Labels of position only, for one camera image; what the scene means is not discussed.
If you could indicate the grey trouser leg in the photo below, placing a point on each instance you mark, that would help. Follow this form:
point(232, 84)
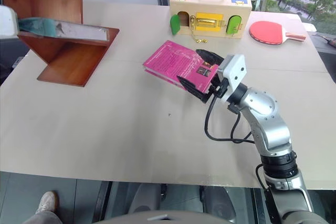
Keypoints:
point(43, 218)

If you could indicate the teal and grey book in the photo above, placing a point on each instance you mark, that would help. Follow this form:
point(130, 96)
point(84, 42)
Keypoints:
point(78, 31)

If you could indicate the white boxy object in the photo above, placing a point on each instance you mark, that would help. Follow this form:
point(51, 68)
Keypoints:
point(6, 22)

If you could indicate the beige shoe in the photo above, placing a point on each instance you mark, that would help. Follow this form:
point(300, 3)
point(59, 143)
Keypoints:
point(47, 203)

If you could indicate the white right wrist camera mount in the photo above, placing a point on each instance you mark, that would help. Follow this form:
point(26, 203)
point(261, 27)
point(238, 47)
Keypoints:
point(233, 70)

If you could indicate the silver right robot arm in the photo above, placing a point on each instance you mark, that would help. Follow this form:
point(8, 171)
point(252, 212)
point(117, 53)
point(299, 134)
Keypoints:
point(265, 108)

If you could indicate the reddish-brown wooden zigzag bookshelf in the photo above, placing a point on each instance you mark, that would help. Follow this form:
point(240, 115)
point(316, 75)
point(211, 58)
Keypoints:
point(71, 64)

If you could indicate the red table tennis paddle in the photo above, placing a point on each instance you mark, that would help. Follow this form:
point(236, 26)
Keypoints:
point(265, 32)

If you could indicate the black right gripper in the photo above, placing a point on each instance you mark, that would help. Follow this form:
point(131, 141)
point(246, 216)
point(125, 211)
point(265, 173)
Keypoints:
point(219, 87)

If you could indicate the pink magenta book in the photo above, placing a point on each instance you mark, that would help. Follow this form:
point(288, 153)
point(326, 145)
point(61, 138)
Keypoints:
point(173, 61)

